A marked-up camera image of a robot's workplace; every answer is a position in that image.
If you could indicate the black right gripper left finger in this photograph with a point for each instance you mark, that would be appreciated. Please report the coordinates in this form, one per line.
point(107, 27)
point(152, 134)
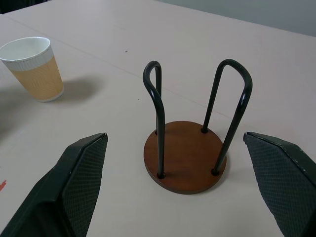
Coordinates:
point(61, 187)

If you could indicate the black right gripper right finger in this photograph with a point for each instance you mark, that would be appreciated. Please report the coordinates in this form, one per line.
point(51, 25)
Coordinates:
point(284, 177)

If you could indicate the orange ribbed paper cup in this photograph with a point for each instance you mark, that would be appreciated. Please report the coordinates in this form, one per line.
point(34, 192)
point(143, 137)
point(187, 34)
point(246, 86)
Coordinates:
point(34, 71)

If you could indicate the red tape mark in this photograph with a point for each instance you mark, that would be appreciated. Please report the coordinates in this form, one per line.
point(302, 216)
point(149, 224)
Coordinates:
point(2, 185)

